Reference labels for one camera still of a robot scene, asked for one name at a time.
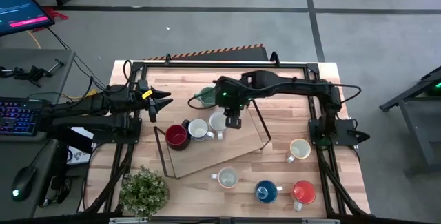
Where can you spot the backlit keyboard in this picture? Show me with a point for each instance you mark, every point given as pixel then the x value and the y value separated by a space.
pixel 17 117

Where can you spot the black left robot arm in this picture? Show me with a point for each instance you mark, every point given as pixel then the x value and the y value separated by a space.
pixel 93 105

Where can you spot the wooden shelf black frame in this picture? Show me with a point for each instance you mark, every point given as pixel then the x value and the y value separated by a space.
pixel 213 151

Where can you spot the black metal stand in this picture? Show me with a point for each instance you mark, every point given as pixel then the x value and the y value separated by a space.
pixel 410 98

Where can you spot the potted green plant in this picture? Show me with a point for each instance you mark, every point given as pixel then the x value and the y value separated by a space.
pixel 143 191

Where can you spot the yellow tag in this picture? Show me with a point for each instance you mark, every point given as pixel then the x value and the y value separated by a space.
pixel 147 94

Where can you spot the computer monitor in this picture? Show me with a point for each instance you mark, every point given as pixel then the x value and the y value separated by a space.
pixel 17 10

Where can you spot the black mug red interior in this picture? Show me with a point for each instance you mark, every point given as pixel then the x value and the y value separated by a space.
pixel 177 138

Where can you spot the white mug yellow rim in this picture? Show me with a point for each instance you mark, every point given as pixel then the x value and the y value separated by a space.
pixel 299 148

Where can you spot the blue floral white mug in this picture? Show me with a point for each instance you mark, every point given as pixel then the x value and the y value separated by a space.
pixel 198 129

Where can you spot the black computer mouse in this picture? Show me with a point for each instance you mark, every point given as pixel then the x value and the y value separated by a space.
pixel 22 182

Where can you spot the white printed paper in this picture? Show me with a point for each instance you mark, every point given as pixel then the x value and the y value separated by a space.
pixel 81 156

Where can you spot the black table frame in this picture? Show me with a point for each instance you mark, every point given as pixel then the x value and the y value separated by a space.
pixel 224 66

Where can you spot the red lattice white mug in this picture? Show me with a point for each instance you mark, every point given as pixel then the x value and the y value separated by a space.
pixel 217 122

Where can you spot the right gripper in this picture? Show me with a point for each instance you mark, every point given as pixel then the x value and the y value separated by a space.
pixel 234 96

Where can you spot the black desk clamp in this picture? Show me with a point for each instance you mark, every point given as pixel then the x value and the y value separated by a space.
pixel 32 74

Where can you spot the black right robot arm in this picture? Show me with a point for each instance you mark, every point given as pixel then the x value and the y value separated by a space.
pixel 296 86

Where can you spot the hazard-striped black platform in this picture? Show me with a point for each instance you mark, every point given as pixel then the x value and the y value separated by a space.
pixel 213 55

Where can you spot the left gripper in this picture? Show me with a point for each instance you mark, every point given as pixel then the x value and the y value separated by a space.
pixel 141 101

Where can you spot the grey desk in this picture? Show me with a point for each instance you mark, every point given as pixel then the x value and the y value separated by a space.
pixel 34 58

